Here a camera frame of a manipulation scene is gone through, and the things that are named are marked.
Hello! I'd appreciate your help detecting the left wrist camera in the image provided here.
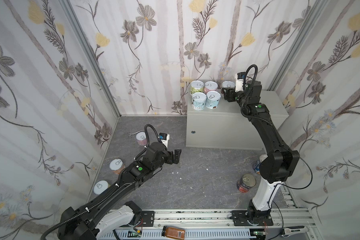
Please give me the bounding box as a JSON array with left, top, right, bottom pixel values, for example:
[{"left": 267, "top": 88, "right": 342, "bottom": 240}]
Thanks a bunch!
[{"left": 159, "top": 133, "right": 170, "bottom": 148}]

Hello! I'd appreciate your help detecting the grey metal cabinet box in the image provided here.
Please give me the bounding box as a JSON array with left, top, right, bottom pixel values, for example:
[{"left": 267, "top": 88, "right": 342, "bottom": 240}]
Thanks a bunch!
[{"left": 185, "top": 87, "right": 289, "bottom": 150}]

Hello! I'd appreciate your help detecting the blue label can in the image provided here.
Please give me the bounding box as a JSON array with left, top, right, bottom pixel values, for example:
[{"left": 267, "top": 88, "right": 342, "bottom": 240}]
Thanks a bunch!
[{"left": 253, "top": 154, "right": 268, "bottom": 175}]

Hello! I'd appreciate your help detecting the pink label can back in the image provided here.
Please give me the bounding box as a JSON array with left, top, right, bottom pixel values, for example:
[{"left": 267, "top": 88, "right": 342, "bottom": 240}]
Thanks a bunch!
[{"left": 136, "top": 132, "right": 147, "bottom": 146}]

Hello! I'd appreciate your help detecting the white handled tool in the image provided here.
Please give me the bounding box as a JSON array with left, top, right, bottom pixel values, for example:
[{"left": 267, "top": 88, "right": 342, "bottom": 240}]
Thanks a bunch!
[{"left": 281, "top": 226, "right": 309, "bottom": 238}]

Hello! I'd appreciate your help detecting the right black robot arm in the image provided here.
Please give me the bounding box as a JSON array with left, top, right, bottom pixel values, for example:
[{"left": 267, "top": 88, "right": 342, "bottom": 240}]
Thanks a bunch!
[{"left": 222, "top": 64, "right": 302, "bottom": 226}]

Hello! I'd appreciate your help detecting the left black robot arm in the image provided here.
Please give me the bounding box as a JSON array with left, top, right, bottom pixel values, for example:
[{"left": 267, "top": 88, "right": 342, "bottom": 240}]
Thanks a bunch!
[{"left": 41, "top": 124, "right": 182, "bottom": 240}]

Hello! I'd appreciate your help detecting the green label can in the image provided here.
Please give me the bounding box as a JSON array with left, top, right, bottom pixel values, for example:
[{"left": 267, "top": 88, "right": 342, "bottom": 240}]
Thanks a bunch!
[{"left": 191, "top": 80, "right": 205, "bottom": 95}]

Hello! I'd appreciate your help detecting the orange label can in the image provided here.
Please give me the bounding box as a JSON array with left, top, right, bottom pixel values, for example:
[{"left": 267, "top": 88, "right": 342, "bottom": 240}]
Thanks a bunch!
[{"left": 109, "top": 159, "right": 126, "bottom": 175}]

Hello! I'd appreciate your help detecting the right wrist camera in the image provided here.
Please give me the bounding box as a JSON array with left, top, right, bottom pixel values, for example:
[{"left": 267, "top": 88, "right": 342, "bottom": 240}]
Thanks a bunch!
[{"left": 235, "top": 72, "right": 247, "bottom": 93}]

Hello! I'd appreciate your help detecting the red dark label can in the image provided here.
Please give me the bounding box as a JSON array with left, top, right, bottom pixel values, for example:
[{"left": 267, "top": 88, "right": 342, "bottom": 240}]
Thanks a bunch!
[{"left": 237, "top": 174, "right": 257, "bottom": 193}]

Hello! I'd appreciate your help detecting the pink label can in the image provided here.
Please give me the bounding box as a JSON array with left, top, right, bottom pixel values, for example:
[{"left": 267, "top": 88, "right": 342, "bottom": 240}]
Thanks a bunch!
[
  {"left": 204, "top": 81, "right": 219, "bottom": 94},
  {"left": 136, "top": 132, "right": 147, "bottom": 146}
]

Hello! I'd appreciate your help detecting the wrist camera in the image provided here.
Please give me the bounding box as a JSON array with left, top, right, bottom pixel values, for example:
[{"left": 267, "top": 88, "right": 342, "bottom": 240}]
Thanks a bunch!
[
  {"left": 159, "top": 133, "right": 170, "bottom": 148},
  {"left": 235, "top": 72, "right": 247, "bottom": 93}
]

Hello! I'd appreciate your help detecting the yellow label can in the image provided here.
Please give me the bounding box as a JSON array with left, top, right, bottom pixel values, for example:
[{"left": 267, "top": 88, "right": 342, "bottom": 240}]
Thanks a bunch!
[{"left": 93, "top": 180, "right": 110, "bottom": 195}]

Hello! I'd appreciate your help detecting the orange brown bottle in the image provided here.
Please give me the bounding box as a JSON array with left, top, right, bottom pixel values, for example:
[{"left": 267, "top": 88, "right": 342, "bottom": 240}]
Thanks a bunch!
[{"left": 162, "top": 226, "right": 186, "bottom": 240}]

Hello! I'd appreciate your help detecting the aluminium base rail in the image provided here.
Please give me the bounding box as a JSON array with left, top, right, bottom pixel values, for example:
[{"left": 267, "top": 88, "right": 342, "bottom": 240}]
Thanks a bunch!
[{"left": 98, "top": 208, "right": 322, "bottom": 240}]

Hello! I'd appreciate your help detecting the teal can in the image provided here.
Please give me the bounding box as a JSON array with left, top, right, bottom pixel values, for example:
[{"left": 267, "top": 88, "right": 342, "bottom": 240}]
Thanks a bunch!
[
  {"left": 222, "top": 81, "right": 236, "bottom": 89},
  {"left": 206, "top": 91, "right": 221, "bottom": 109},
  {"left": 192, "top": 92, "right": 207, "bottom": 111}
]

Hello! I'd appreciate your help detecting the pink label can front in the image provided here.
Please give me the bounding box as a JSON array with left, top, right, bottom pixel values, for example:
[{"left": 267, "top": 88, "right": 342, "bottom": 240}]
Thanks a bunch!
[{"left": 204, "top": 81, "right": 219, "bottom": 94}]

